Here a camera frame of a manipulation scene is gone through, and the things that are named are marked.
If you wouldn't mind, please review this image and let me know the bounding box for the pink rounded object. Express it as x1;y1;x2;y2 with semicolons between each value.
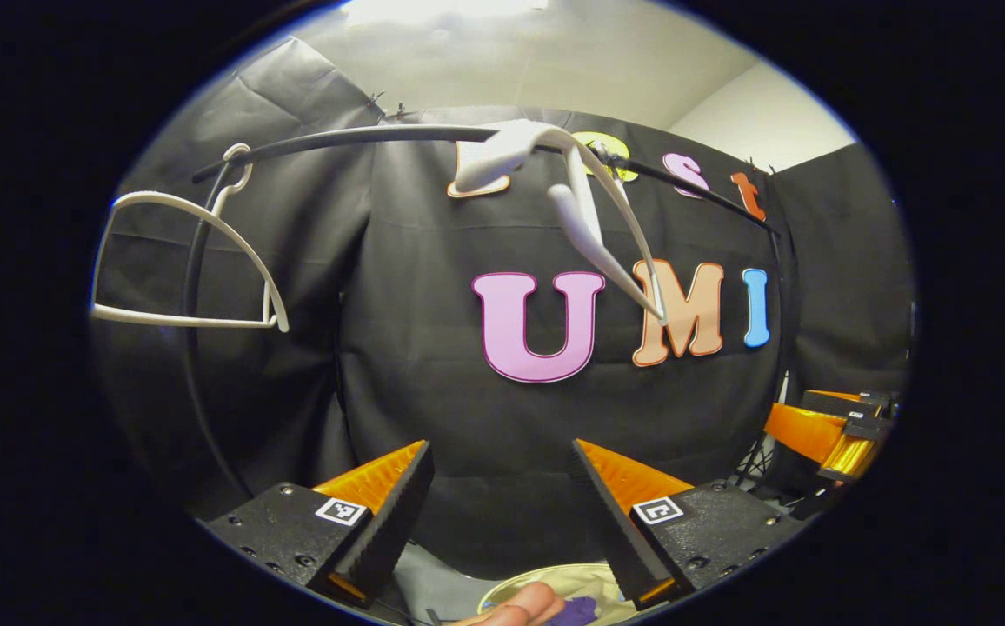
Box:
450;581;566;626

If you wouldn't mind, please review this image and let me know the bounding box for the beige laundry hamper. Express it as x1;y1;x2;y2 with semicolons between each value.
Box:
476;561;642;626

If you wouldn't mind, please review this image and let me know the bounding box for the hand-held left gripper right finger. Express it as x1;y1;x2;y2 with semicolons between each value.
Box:
570;437;808;609

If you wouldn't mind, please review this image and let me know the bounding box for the black clothes rack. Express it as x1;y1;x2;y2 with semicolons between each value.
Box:
183;122;786;523

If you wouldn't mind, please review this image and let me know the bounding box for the black backdrop cloth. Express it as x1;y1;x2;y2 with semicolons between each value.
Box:
90;35;916;579

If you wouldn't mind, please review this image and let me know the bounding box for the white clothes hanger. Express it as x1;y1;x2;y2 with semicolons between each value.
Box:
90;143;290;334
453;119;669;327

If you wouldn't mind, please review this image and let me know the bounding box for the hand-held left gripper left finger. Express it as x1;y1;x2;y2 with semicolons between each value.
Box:
198;439;436;609

